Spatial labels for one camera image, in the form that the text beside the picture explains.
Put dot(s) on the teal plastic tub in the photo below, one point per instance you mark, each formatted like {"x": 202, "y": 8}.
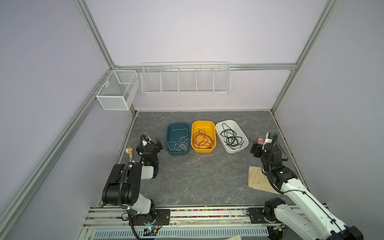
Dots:
{"x": 178, "y": 141}

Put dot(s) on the beige work glove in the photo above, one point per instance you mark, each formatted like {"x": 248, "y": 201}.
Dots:
{"x": 258, "y": 181}

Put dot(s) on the white plastic tub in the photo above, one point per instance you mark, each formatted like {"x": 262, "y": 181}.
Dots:
{"x": 231, "y": 136}

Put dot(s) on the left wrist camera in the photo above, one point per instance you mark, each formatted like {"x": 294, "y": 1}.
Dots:
{"x": 145, "y": 139}

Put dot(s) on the yellow toy figure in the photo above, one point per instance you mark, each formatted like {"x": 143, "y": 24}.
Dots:
{"x": 129, "y": 151}

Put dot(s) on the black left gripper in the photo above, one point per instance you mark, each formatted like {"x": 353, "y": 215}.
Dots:
{"x": 139, "y": 149}

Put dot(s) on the white mesh box basket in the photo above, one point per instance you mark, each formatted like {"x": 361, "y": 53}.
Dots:
{"x": 119, "y": 90}

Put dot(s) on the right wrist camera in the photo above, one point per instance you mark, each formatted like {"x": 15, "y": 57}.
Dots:
{"x": 268, "y": 139}

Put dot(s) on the yellow plastic tub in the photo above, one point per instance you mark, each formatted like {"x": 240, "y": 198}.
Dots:
{"x": 203, "y": 137}

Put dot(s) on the white wire shelf basket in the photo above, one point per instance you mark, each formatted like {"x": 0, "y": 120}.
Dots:
{"x": 186, "y": 78}

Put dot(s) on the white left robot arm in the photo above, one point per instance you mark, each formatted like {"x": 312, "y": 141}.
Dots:
{"x": 122, "y": 188}

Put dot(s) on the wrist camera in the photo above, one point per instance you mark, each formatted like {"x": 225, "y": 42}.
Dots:
{"x": 268, "y": 139}
{"x": 145, "y": 139}

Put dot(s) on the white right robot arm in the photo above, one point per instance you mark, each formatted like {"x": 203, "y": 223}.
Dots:
{"x": 318, "y": 223}

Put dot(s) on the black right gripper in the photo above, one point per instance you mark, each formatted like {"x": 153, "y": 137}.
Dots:
{"x": 256, "y": 149}

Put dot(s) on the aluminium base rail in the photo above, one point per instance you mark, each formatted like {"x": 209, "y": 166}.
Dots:
{"x": 180, "y": 223}

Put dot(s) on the pink toy figure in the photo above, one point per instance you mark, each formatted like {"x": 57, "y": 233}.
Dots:
{"x": 260, "y": 141}

